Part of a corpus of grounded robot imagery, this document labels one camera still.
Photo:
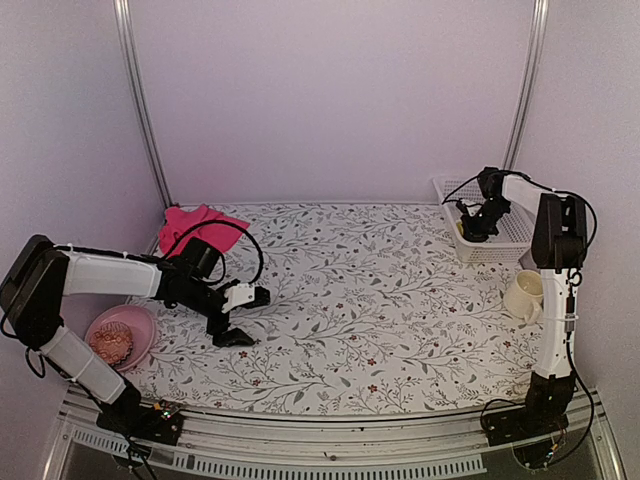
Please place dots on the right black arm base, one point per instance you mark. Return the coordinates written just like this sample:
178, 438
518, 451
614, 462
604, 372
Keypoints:
541, 413

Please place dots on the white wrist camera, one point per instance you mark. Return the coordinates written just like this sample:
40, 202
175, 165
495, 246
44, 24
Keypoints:
467, 207
245, 295

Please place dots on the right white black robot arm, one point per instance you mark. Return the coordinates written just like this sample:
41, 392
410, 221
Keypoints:
559, 246

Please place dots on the pink plastic bowl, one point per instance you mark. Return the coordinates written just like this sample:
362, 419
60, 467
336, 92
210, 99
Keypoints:
142, 324

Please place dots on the right aluminium frame post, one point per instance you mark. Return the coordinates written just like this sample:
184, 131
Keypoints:
532, 62

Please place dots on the brown patterned cupcake liner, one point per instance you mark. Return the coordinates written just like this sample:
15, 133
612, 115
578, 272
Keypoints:
113, 342

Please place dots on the aluminium frame post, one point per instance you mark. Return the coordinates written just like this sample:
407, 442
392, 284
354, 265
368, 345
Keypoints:
126, 37
532, 62

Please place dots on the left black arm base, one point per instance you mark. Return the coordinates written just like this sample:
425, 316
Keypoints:
128, 416

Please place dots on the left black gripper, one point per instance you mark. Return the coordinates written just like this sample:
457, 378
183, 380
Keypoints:
230, 337

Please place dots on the left aluminium frame post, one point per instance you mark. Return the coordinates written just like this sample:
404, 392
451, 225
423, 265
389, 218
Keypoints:
126, 37

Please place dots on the white plastic mesh basket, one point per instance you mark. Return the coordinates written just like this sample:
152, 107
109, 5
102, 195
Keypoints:
515, 228

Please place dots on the aluminium front rail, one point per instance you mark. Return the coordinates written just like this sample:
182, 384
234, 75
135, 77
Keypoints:
220, 444

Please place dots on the floral patterned table mat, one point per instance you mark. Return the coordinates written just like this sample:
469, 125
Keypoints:
371, 312

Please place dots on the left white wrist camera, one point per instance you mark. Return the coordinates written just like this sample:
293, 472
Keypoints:
245, 295

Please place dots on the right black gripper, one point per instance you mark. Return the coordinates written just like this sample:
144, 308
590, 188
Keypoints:
473, 234

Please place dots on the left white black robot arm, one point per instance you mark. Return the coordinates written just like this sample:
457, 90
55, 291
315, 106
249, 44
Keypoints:
45, 278

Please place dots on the cream ceramic mug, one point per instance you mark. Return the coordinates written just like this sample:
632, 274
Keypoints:
524, 296

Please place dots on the pink red towel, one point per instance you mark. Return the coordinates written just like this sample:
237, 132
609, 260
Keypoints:
177, 221

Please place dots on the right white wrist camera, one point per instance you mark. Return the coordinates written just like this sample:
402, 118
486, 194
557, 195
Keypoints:
467, 207

